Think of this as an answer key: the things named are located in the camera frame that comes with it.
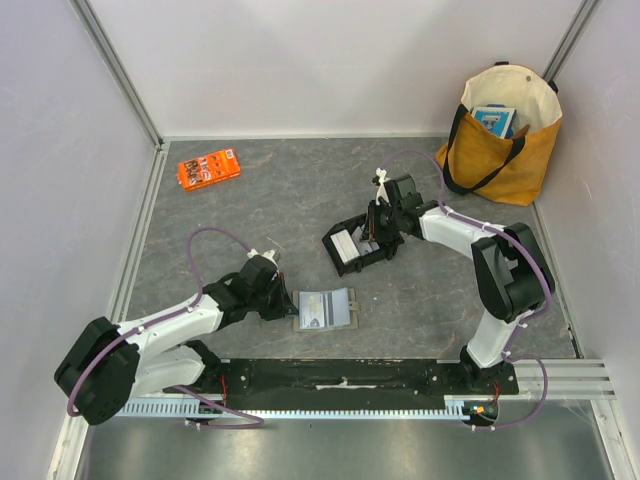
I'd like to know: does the beige leather card holder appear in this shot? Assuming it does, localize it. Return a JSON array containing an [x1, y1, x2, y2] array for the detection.
[[292, 288, 360, 333]]

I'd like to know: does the white magnetic stripe card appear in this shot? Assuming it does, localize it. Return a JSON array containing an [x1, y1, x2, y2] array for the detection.
[[322, 288, 351, 328]]

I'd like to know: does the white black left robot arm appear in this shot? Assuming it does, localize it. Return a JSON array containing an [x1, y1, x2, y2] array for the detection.
[[54, 250, 297, 425]]

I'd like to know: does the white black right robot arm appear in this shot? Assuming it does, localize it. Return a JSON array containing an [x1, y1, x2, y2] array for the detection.
[[363, 168, 554, 394]]

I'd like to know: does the black card tray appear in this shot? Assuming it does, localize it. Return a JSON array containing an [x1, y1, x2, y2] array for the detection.
[[322, 214, 404, 277]]

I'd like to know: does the white card stack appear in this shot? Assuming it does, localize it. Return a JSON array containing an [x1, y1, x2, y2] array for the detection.
[[330, 229, 360, 264]]

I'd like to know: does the orange card box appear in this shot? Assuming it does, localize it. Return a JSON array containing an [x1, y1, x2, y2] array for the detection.
[[176, 148, 241, 192]]

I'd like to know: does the yellow canvas tote bag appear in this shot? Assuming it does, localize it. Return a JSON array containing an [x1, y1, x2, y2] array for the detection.
[[435, 62, 563, 206]]

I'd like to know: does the blue book in bag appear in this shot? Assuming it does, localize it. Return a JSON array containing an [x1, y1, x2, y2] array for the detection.
[[471, 104, 517, 139]]

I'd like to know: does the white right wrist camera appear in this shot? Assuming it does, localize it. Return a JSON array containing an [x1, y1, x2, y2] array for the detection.
[[373, 168, 389, 205]]

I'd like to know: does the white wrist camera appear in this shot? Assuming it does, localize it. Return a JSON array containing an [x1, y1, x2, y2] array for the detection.
[[373, 168, 389, 205], [247, 249, 281, 266]]

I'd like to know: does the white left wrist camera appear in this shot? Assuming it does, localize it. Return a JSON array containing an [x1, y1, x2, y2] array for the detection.
[[247, 249, 281, 266]]

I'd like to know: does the light blue cable duct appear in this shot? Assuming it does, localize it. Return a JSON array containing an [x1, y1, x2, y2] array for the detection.
[[118, 390, 469, 421]]

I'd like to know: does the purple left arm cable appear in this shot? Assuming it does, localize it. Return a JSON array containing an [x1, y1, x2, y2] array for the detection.
[[66, 228, 266, 430]]

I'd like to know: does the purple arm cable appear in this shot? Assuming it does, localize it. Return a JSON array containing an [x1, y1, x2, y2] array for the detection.
[[66, 228, 266, 430], [383, 149, 555, 430]]

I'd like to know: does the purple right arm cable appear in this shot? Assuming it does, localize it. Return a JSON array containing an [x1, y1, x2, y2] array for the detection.
[[383, 149, 555, 430]]

